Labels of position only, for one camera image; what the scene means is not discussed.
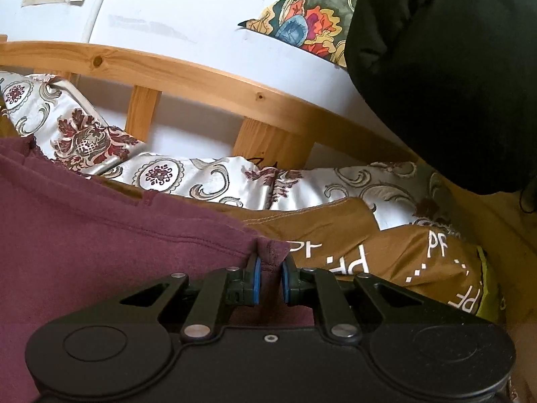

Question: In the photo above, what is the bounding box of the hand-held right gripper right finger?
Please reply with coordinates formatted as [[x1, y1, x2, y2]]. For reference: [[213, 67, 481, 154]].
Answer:
[[280, 258, 425, 344]]

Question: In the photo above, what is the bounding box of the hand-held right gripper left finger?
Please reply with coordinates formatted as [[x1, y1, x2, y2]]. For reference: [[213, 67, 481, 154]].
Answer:
[[97, 255, 264, 343]]

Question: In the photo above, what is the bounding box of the maroon long-sleeved shirt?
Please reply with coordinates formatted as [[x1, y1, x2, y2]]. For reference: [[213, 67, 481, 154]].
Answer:
[[0, 136, 313, 403]]

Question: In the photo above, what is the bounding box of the brown printed blanket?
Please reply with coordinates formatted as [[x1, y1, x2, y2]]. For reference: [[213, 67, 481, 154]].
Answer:
[[0, 111, 487, 315]]

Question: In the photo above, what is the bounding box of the wooden bed headboard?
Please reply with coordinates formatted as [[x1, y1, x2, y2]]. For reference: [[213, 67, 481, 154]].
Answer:
[[0, 40, 537, 328]]

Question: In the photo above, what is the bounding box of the yellow-green cloth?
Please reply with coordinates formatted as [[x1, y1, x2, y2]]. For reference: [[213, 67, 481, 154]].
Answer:
[[476, 245, 506, 320]]

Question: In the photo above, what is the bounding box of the black jacket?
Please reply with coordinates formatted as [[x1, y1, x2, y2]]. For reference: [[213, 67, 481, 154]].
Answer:
[[344, 0, 537, 215]]

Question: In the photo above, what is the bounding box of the colourful floral wall poster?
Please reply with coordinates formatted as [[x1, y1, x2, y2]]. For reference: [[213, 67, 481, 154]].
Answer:
[[237, 0, 380, 69]]

